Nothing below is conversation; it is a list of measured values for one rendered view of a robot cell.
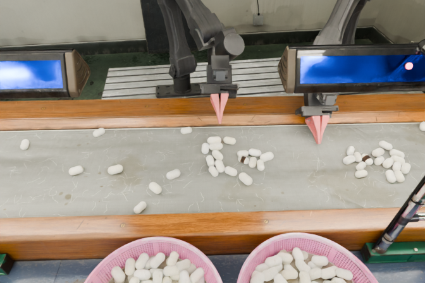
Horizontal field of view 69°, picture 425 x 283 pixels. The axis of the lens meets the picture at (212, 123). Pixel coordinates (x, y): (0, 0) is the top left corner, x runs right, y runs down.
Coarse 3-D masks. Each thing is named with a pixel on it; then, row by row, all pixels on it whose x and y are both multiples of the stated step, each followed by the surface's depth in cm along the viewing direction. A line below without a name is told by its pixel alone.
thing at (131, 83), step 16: (240, 64) 131; (256, 64) 131; (272, 64) 131; (112, 80) 122; (128, 80) 122; (144, 80) 122; (160, 80) 122; (192, 80) 122; (240, 80) 122; (256, 80) 122; (272, 80) 122; (112, 96) 115; (128, 96) 114; (144, 96) 114; (192, 96) 114; (208, 96) 114; (240, 96) 114; (256, 96) 114
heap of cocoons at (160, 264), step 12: (132, 264) 61; (144, 264) 61; (156, 264) 61; (168, 264) 62; (180, 264) 61; (192, 264) 62; (120, 276) 59; (132, 276) 60; (144, 276) 59; (156, 276) 59; (168, 276) 61; (180, 276) 60; (192, 276) 59
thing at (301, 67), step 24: (288, 48) 51; (312, 48) 51; (336, 48) 51; (360, 48) 51; (384, 48) 51; (408, 48) 51; (288, 72) 51; (312, 72) 52; (336, 72) 52; (360, 72) 52; (384, 72) 52; (408, 72) 52
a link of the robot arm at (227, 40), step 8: (224, 32) 75; (232, 32) 76; (200, 40) 81; (216, 40) 79; (224, 40) 75; (232, 40) 75; (240, 40) 76; (200, 48) 83; (216, 48) 79; (224, 48) 75; (232, 48) 75; (240, 48) 76; (232, 56) 76
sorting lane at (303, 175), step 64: (128, 128) 91; (192, 128) 91; (256, 128) 91; (384, 128) 91; (0, 192) 74; (64, 192) 74; (128, 192) 74; (192, 192) 74; (256, 192) 74; (320, 192) 74; (384, 192) 74
